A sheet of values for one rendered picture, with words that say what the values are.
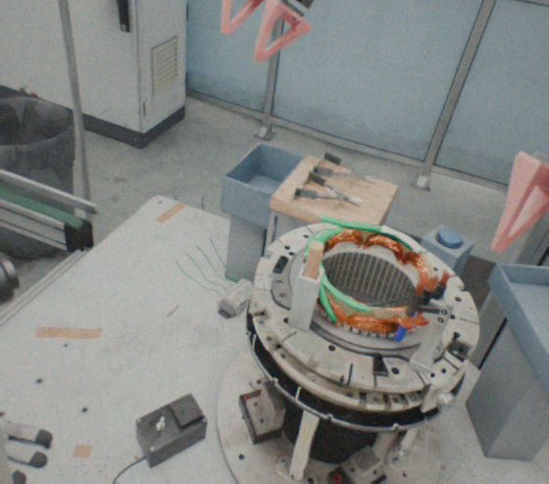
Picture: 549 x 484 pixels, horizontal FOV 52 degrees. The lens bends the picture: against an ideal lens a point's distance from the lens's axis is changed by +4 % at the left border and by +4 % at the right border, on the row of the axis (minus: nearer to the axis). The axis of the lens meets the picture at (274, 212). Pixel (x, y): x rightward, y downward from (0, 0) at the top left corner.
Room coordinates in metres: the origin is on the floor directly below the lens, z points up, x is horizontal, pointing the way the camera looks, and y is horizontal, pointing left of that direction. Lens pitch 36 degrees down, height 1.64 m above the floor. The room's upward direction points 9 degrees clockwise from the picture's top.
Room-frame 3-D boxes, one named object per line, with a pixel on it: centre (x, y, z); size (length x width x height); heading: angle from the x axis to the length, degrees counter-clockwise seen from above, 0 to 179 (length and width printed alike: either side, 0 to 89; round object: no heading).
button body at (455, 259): (0.82, -0.33, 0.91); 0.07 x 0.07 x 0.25; 53
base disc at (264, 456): (0.58, -0.15, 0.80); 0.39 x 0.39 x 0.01
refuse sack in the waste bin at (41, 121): (1.78, 1.00, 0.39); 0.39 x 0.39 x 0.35
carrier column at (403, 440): (0.53, -0.26, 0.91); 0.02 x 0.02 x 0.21
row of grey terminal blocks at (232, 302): (0.81, 0.05, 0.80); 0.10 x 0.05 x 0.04; 147
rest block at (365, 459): (0.48, -0.20, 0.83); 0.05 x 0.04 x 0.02; 129
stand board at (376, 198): (0.88, -0.11, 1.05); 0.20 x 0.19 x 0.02; 70
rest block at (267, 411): (0.54, -0.04, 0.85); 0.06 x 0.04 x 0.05; 27
